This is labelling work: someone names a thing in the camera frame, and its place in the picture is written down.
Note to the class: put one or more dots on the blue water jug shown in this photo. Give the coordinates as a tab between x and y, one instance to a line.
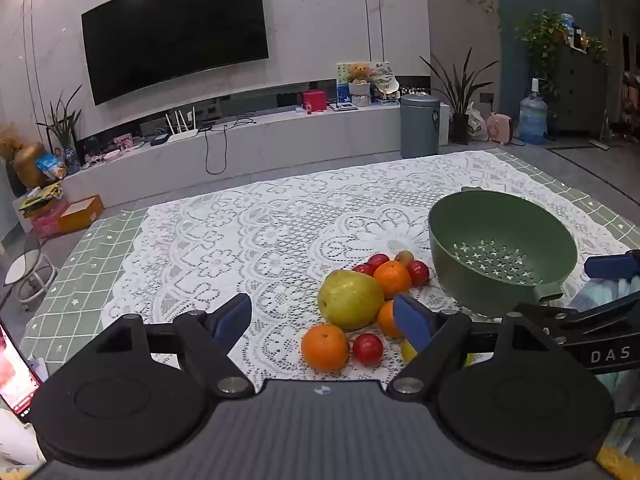
532	120

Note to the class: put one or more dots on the green pothos plant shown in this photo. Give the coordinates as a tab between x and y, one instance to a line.
542	35

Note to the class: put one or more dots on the orange cardboard box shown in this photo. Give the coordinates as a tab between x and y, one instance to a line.
80	215

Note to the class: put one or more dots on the stack of books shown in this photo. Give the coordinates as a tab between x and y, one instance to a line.
40	197

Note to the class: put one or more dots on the white hand fan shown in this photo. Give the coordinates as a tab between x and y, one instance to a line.
387	89

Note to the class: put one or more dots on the red box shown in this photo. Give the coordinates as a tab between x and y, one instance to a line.
313	101

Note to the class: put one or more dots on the painted picture card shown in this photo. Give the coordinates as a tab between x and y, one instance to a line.
382	69

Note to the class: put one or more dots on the dried flowers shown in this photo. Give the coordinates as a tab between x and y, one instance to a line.
10	140

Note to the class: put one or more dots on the small pink box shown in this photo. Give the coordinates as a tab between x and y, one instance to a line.
122	141

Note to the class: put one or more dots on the orange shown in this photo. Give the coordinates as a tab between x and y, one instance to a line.
386	319
325	347
392	277

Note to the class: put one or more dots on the green colander bowl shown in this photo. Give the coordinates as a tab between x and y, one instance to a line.
500	220

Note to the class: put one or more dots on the brown teddy bear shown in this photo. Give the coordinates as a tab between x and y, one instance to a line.
359	72

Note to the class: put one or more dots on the blue packet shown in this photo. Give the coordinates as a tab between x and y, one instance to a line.
344	94

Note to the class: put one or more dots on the white plastic bag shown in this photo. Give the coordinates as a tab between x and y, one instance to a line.
477	125

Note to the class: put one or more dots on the white paper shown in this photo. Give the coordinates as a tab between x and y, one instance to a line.
17	440

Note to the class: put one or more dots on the yellow fluffy rug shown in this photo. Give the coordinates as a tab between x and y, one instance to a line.
612	460

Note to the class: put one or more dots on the yellow-green pear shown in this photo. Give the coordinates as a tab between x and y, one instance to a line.
350	300

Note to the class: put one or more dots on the small black box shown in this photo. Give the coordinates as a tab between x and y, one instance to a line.
159	139

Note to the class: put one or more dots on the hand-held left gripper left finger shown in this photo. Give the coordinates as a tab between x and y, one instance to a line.
232	320

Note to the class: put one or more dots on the flat kitchen scale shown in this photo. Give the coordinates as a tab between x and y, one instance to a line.
342	106

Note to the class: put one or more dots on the green plant in glass vase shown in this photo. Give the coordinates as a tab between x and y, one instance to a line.
65	125

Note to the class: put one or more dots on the long-leaf plant in black pot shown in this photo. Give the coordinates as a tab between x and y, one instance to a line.
461	127

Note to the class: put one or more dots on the white tv console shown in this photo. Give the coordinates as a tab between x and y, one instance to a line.
300	140

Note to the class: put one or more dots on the white router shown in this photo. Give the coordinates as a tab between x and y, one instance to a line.
181	132

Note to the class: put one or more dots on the small brown fruit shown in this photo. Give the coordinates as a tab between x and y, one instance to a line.
404	257

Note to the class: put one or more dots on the white lace tablecloth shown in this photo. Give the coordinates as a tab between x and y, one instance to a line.
250	230

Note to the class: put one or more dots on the grey trash bin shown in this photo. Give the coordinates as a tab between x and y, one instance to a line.
420	127

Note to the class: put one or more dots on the black flat television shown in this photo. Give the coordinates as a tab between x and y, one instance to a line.
175	30

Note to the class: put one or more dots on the white round stool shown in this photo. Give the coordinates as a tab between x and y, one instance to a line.
27	262

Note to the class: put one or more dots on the smartphone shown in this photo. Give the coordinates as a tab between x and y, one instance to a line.
15	375

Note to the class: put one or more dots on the gold vase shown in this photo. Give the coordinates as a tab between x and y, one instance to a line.
30	165

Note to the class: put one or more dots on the grey cabinet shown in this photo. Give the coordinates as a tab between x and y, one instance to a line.
580	90

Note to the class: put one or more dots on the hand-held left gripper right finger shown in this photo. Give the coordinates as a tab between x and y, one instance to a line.
411	322

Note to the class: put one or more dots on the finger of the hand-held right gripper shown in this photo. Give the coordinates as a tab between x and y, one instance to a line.
610	265
600	317

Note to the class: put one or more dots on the blue snack bag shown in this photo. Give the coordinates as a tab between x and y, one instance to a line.
49	166

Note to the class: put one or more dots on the pink pig heater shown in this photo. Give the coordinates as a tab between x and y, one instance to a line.
498	129

